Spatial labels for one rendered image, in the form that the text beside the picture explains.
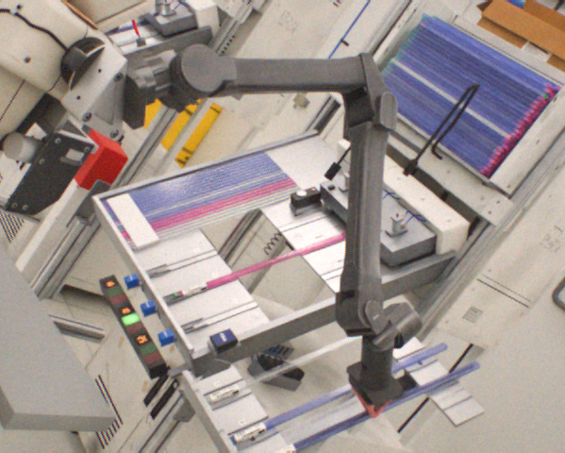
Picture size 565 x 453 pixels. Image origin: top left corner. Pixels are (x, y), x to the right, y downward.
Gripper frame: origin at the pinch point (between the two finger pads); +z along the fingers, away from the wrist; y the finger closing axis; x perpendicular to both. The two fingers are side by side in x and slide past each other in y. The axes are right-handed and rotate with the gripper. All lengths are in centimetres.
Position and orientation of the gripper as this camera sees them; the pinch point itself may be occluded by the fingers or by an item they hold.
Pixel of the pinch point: (373, 411)
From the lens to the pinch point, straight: 159.9
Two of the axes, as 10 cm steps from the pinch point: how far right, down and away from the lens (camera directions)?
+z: 0.1, 7.8, 6.2
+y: -4.8, -5.4, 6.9
